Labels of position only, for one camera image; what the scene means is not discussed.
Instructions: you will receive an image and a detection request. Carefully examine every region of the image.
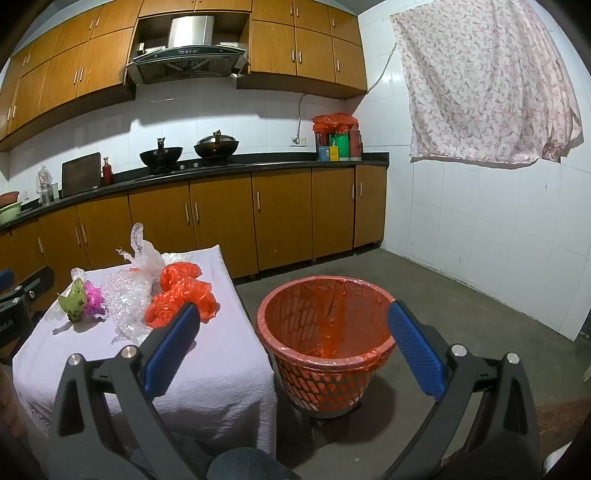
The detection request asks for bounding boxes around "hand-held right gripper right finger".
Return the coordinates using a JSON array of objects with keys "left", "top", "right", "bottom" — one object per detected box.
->
[{"left": 379, "top": 300, "right": 541, "bottom": 480}]

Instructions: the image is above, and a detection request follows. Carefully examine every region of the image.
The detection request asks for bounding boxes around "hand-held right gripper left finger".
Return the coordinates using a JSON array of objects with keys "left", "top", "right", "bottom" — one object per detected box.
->
[{"left": 46, "top": 302, "right": 218, "bottom": 480}]

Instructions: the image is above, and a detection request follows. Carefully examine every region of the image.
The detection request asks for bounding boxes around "orange plastic bag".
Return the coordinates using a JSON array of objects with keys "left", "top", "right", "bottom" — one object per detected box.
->
[
  {"left": 144, "top": 278, "right": 219, "bottom": 329},
  {"left": 159, "top": 262, "right": 204, "bottom": 291}
]

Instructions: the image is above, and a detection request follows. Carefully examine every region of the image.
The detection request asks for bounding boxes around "green paw-print wrapper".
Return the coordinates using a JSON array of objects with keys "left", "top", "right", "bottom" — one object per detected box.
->
[{"left": 58, "top": 279, "right": 88, "bottom": 322}]

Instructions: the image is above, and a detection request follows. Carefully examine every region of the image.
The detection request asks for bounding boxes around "pink plastic wrapper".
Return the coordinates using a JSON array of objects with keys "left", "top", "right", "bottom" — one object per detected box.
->
[{"left": 84, "top": 281, "right": 107, "bottom": 317}]

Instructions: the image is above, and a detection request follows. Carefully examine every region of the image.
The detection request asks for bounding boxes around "clear bubble wrap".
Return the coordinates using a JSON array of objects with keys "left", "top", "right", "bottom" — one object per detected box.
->
[{"left": 100, "top": 268, "right": 160, "bottom": 347}]

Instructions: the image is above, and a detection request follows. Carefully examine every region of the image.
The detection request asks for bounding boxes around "orange plastic basket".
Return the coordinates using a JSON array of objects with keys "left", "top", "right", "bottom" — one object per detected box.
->
[{"left": 257, "top": 275, "right": 398, "bottom": 370}]

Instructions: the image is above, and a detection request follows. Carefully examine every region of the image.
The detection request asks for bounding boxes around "clear plastic bag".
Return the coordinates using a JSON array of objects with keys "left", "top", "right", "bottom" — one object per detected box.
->
[{"left": 115, "top": 223, "right": 192, "bottom": 278}]

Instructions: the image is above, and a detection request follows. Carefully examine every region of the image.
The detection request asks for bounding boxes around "red plastic mesh basket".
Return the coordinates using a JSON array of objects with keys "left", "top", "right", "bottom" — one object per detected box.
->
[{"left": 255, "top": 275, "right": 399, "bottom": 414}]

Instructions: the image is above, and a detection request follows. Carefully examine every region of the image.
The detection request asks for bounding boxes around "person's left hand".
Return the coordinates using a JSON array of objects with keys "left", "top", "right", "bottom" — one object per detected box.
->
[{"left": 0, "top": 366, "right": 27, "bottom": 440}]

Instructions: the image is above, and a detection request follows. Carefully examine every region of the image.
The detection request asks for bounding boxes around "table with white cloth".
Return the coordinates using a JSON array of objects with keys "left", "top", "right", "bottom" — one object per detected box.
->
[{"left": 11, "top": 244, "right": 278, "bottom": 455}]

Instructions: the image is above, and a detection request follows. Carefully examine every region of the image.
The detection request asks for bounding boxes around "glass jar with plastic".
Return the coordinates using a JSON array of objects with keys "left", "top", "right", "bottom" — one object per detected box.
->
[{"left": 38, "top": 165, "right": 60, "bottom": 206}]

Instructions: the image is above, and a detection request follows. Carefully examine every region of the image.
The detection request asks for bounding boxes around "dark wooden cutting board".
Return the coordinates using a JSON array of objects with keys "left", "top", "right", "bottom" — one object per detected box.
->
[{"left": 61, "top": 152, "right": 102, "bottom": 198}]

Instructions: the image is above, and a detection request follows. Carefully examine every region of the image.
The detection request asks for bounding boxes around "person's right leg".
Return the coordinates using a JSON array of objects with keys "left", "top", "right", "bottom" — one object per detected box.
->
[{"left": 203, "top": 448, "right": 301, "bottom": 480}]

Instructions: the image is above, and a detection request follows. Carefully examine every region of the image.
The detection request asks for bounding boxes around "brown wooden board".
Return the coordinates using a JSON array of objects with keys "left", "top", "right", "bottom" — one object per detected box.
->
[{"left": 536, "top": 397, "right": 591, "bottom": 444}]

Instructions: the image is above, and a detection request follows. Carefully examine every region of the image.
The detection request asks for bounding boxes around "row of wooden base cabinets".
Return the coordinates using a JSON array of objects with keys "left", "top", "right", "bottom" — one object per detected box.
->
[{"left": 0, "top": 165, "right": 387, "bottom": 289}]

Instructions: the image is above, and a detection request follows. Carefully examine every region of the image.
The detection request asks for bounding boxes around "gas stove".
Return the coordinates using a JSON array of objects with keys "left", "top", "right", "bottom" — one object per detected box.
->
[{"left": 134, "top": 159, "right": 245, "bottom": 178}]

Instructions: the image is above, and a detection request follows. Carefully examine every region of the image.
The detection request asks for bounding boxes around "black wok with lid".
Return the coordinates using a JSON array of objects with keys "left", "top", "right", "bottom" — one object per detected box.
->
[{"left": 193, "top": 130, "right": 240, "bottom": 160}]

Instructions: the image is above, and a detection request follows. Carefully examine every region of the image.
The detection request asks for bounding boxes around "black kitchen countertop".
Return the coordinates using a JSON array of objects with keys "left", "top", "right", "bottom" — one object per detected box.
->
[{"left": 0, "top": 152, "right": 390, "bottom": 227}]

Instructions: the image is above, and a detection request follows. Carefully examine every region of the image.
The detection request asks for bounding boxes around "orange bag over canisters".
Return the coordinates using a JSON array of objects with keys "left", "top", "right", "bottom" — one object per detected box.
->
[{"left": 312, "top": 112, "right": 359, "bottom": 136}]

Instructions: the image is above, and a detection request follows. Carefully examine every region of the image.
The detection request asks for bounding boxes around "floral pink curtain cloth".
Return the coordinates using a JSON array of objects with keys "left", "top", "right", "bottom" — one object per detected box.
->
[{"left": 389, "top": 0, "right": 583, "bottom": 166}]

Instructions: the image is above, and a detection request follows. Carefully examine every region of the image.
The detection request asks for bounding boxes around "steel range hood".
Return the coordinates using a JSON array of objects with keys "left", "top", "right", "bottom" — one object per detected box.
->
[{"left": 126, "top": 15, "right": 250, "bottom": 86}]

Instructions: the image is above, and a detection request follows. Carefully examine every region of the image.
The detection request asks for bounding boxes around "black wok with handle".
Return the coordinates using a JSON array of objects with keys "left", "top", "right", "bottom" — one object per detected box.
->
[{"left": 139, "top": 137, "right": 184, "bottom": 168}]

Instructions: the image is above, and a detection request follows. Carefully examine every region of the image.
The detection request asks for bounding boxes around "white power cable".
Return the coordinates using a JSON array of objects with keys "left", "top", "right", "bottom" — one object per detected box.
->
[{"left": 298, "top": 93, "right": 311, "bottom": 139}]

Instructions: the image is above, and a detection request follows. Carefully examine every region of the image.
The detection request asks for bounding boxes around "thin wall cable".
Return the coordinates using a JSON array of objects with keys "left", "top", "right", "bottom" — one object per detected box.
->
[{"left": 367, "top": 41, "right": 398, "bottom": 93}]

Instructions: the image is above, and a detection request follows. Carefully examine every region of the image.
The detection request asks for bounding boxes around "row of wooden wall cabinets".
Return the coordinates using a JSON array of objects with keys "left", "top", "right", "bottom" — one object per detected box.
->
[{"left": 0, "top": 0, "right": 368, "bottom": 153}]

